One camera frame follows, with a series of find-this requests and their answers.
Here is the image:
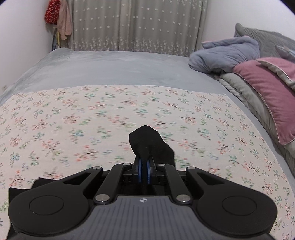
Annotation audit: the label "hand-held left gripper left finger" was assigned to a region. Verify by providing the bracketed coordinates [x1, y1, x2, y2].
[62, 156, 142, 206]

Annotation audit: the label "grey star-patterned curtain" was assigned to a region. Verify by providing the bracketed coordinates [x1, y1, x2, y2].
[69, 0, 208, 57]

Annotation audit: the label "blue-grey blanket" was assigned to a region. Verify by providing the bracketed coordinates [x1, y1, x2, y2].
[188, 36, 261, 74]

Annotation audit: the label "floral printed bed cloth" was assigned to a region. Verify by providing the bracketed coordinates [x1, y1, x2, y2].
[0, 84, 295, 240]

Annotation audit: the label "grey pillow with pink trim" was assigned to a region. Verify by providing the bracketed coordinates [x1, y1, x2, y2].
[256, 57, 295, 91]

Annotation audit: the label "grey bed sheet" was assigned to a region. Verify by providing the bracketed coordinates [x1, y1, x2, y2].
[0, 48, 295, 176]

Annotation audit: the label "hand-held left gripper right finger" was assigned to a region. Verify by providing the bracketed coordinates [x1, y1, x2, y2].
[144, 156, 227, 206]

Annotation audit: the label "black pants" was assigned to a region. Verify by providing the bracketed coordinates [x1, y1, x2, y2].
[8, 125, 176, 196]

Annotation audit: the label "yellow hanging rack pole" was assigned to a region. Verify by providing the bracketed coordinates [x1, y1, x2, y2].
[52, 30, 62, 50]

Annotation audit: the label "grey folded quilt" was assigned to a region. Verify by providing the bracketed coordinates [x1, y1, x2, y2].
[214, 73, 295, 172]

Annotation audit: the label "red floral hanging garment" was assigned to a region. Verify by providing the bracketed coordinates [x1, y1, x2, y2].
[44, 0, 61, 24]

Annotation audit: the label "grey quilted pillow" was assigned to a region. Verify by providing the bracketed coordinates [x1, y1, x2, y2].
[234, 23, 295, 59]

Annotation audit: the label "pink hanging garment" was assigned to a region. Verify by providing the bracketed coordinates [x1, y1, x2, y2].
[56, 0, 73, 41]

